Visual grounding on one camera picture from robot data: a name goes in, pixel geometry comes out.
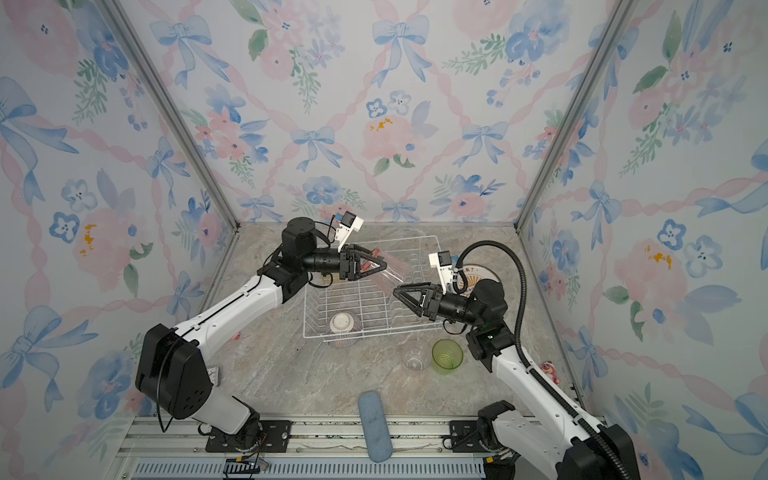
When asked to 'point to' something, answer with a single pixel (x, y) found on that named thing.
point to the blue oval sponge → (376, 426)
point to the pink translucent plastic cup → (393, 275)
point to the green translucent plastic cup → (447, 356)
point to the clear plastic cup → (415, 357)
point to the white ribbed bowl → (342, 323)
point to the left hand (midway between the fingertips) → (384, 263)
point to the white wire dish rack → (337, 308)
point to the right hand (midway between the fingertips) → (396, 293)
